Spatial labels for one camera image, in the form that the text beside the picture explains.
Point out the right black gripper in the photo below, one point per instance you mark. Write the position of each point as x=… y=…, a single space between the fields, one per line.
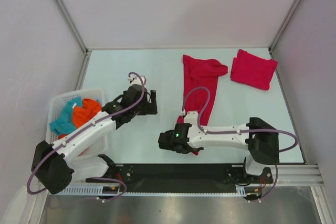
x=197 y=149

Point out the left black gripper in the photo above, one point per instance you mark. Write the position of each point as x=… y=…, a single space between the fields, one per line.
x=149 y=108

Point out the magenta t shirt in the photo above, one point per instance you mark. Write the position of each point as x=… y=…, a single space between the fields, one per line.
x=253 y=71
x=200 y=85

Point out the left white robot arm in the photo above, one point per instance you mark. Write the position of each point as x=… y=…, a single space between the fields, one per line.
x=58 y=164

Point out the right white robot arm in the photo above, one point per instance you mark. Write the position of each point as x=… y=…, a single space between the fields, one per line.
x=257 y=137

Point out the orange t shirt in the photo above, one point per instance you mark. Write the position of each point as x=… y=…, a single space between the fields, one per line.
x=84 y=116

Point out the teal t shirt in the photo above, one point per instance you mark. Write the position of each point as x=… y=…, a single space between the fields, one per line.
x=63 y=119

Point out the white plastic laundry basket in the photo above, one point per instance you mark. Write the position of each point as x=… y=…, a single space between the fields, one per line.
x=61 y=108

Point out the folded magenta t shirt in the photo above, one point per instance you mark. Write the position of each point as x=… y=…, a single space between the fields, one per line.
x=253 y=71

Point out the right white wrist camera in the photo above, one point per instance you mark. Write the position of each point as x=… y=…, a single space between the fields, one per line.
x=190 y=117

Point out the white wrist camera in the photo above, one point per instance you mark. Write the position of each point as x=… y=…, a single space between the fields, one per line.
x=190 y=117
x=137 y=80

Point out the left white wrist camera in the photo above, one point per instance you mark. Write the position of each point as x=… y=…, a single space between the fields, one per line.
x=137 y=80

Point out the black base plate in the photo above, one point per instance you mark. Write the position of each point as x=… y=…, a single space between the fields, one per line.
x=188 y=175

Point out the grey slotted cable duct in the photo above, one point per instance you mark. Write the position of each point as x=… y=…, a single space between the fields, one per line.
x=220 y=190

